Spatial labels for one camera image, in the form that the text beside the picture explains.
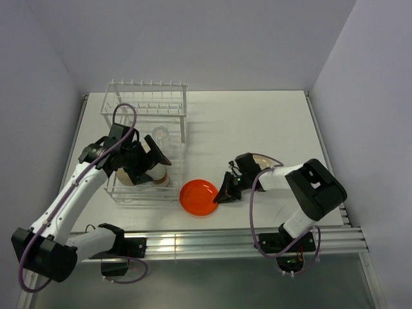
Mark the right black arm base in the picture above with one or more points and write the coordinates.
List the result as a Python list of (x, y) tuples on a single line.
[(273, 243)]

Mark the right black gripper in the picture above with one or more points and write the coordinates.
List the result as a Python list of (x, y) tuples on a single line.
[(227, 193)]

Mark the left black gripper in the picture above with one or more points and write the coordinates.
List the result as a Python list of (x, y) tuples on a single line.
[(136, 174)]

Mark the clear plastic cup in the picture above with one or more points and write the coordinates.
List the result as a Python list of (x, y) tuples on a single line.
[(160, 135)]

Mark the steel cup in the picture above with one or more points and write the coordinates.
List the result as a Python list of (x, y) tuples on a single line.
[(159, 176), (148, 151)]

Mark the white wire dish rack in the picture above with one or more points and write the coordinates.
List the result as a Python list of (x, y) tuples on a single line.
[(156, 104)]

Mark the floral ceramic bowl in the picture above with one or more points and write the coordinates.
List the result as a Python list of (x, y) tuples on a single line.
[(124, 178)]

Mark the aluminium table rail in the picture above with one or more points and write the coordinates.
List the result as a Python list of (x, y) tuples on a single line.
[(236, 243)]

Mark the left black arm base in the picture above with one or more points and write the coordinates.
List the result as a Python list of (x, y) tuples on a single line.
[(131, 250)]

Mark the orange plastic plate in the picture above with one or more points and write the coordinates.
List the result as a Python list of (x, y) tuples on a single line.
[(197, 197)]

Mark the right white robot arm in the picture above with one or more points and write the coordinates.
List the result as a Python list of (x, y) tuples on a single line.
[(315, 188)]

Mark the beige plate with black spot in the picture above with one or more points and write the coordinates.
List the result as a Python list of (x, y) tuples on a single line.
[(265, 162)]

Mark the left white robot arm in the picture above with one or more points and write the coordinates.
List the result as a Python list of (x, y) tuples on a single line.
[(46, 248)]

